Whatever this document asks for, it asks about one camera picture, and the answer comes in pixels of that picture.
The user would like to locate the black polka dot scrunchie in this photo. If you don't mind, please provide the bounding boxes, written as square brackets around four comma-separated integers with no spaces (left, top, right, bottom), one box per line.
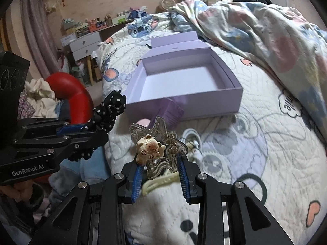
[61,90,126,161]

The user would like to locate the cream claw hair clip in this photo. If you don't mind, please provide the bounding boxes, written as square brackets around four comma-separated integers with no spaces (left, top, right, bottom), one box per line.
[141,170,180,196]

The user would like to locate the white cable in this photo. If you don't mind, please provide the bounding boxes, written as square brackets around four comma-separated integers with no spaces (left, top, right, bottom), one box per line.
[181,128,205,164]

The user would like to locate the clear star hair clip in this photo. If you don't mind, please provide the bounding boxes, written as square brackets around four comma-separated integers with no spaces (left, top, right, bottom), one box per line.
[129,116,188,180]

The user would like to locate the small purple product box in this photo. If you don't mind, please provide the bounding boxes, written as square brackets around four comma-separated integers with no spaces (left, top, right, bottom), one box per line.
[149,98,184,129]

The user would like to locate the lavender cardboard box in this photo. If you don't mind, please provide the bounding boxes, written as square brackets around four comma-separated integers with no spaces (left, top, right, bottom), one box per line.
[124,32,243,123]

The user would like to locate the clothes pile on chair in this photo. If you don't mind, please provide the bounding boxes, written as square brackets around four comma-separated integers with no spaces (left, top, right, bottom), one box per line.
[17,78,62,120]

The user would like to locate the red chair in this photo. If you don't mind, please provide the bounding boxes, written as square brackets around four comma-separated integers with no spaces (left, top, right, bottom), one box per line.
[45,72,94,124]

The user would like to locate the white quilted cartoon bedspread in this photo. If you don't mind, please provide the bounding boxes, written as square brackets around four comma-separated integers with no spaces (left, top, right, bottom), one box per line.
[123,47,326,244]

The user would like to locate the white drawer unit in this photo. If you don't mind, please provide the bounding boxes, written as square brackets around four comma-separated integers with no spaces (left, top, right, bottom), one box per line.
[69,32,101,61]

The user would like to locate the purple curtain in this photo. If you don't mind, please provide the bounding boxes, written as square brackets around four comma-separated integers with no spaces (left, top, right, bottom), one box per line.
[20,0,61,79]

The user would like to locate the floral comforter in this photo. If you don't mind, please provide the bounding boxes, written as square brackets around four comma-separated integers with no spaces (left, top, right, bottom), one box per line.
[169,0,326,136]

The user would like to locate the white desk fan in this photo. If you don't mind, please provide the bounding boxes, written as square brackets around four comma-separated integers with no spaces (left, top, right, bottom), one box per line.
[160,0,176,11]

